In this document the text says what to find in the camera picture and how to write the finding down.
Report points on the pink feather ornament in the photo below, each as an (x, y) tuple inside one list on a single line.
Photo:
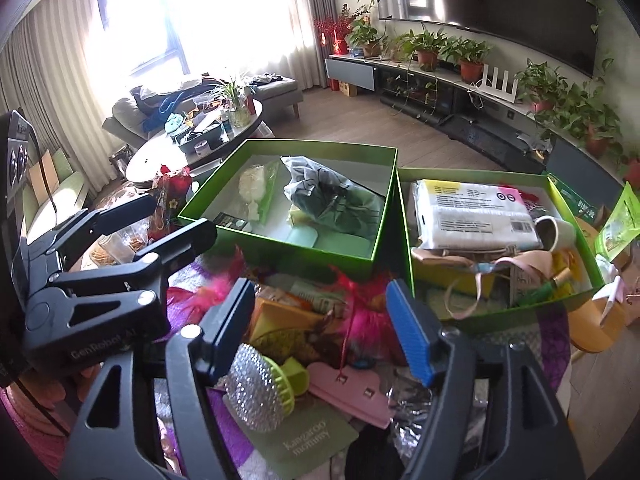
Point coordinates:
[(210, 295)]

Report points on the wall television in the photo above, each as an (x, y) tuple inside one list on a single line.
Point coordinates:
[(500, 5)]

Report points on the spider plant in glass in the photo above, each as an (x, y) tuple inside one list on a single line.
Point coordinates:
[(237, 95)]

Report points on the white pads pack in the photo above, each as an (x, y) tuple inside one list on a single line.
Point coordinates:
[(475, 215)]

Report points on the small dark box green label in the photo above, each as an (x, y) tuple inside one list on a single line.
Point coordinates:
[(230, 221)]

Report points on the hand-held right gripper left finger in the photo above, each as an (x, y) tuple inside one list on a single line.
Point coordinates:
[(232, 320)]

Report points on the white mug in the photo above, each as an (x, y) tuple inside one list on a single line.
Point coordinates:
[(555, 232)]

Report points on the red flower decoration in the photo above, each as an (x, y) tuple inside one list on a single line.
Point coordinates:
[(335, 35)]

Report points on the blue clothes pile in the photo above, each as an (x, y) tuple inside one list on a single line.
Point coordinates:
[(165, 105)]

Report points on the round coffee table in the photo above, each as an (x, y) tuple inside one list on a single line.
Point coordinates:
[(150, 160)]

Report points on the sage green pouch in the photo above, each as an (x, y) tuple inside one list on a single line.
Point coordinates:
[(325, 244)]

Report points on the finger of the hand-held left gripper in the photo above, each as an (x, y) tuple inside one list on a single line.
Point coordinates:
[(125, 210), (190, 237)]

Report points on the grey patterned plastic bag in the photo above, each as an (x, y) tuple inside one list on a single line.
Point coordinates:
[(330, 195)]

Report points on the person's left forearm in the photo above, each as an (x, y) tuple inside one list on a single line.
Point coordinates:
[(45, 400)]

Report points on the purple patterned rug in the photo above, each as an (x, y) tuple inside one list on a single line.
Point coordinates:
[(552, 345)]

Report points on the white router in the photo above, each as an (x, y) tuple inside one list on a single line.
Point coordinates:
[(500, 82)]

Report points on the yellow cardboard box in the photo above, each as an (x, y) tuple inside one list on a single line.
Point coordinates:
[(280, 317)]

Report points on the black tray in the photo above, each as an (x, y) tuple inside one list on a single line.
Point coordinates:
[(200, 135)]

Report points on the green cardboard box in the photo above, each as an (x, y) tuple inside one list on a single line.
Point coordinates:
[(530, 310), (325, 262)]

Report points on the potted green plant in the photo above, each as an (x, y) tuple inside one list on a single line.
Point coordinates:
[(595, 115), (427, 45), (365, 35), (470, 55), (542, 80), (632, 165)]

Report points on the green printed card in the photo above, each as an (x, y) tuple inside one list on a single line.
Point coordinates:
[(305, 442)]

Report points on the pink flat case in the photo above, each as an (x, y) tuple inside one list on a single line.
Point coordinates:
[(350, 395)]

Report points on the white cotton pads plastic bag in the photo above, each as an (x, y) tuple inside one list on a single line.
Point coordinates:
[(255, 190)]

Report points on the pink ribbon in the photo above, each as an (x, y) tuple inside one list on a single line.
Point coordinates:
[(530, 260)]

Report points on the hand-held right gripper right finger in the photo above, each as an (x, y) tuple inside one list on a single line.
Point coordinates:
[(412, 330)]

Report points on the red flower print bag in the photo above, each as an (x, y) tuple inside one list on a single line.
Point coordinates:
[(172, 195)]

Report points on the grey ottoman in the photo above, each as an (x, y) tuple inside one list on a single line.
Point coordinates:
[(277, 92)]

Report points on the green standing snack packet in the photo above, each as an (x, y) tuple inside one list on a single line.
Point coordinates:
[(620, 225)]

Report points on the grey curtain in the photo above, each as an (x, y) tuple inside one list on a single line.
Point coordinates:
[(50, 85), (305, 25)]

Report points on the round wooden side table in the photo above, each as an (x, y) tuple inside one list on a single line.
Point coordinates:
[(595, 320)]

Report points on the green sofa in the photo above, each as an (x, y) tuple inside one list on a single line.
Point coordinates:
[(65, 185)]

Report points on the pink feather mask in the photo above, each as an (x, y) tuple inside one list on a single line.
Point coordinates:
[(370, 310)]

